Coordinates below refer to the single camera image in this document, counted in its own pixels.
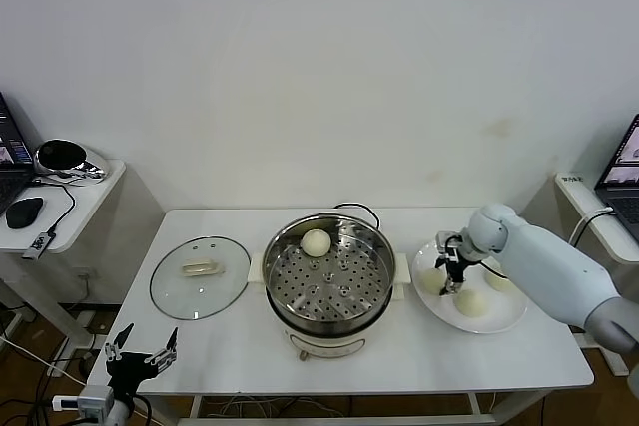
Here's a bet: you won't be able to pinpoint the grey laptop with white cable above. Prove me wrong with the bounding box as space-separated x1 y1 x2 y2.
593 114 639 227

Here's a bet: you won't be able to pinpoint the white laptop cable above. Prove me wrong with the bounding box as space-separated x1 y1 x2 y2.
568 206 616 247

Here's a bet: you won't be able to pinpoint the black pot power cord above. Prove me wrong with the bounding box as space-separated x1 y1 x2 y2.
332 202 381 230

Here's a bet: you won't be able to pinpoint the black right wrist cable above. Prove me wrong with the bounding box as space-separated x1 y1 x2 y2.
478 260 508 280

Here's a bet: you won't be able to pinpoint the white side table with mouse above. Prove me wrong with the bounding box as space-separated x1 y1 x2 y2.
0 159 166 352

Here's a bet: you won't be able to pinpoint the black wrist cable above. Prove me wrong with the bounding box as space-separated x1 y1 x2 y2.
127 393 154 426
478 260 508 280

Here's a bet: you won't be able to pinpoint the white round plate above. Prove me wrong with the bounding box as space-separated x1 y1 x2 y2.
411 238 529 336

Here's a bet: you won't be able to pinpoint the white floor cable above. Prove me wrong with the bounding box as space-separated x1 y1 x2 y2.
0 335 89 387

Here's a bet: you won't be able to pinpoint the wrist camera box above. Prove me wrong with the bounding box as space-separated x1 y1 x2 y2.
435 229 464 260
52 384 115 420

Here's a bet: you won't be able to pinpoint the black computer mouse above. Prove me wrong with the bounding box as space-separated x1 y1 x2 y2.
5 197 45 230

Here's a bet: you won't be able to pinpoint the white main table frame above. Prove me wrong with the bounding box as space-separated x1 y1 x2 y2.
139 390 555 426

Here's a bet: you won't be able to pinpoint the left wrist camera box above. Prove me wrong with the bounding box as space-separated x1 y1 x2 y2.
52 384 115 420

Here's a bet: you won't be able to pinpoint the black laptop beside mouse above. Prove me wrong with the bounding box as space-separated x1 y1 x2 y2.
0 91 39 215

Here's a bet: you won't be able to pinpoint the tangled cables under table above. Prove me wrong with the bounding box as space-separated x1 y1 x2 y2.
204 394 350 420

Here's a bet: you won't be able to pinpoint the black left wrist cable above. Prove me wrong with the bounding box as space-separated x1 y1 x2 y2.
127 393 154 426

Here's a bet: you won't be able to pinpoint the thin black dongle cable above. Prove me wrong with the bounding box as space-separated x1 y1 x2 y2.
32 179 77 237

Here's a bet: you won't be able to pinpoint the white side table with label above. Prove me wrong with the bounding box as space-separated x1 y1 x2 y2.
521 171 639 377

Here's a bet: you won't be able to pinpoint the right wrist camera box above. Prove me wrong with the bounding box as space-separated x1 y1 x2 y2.
435 229 464 260

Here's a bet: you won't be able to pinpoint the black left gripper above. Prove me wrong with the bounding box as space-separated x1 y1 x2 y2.
103 323 180 401

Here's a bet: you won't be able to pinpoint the shiny chrome shell object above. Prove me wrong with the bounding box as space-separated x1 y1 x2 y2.
32 139 110 188

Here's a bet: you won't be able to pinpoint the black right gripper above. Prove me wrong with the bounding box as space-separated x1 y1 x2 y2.
433 244 473 296

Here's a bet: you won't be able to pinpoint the white steamed baozi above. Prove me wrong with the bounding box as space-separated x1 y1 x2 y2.
452 289 488 318
300 228 331 257
421 268 450 295
484 268 515 292

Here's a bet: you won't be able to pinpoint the stainless perforated steamer basket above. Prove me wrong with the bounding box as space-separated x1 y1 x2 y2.
248 213 413 335

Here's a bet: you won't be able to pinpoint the glass lid with cream handle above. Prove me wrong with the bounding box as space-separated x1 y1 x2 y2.
149 234 252 321

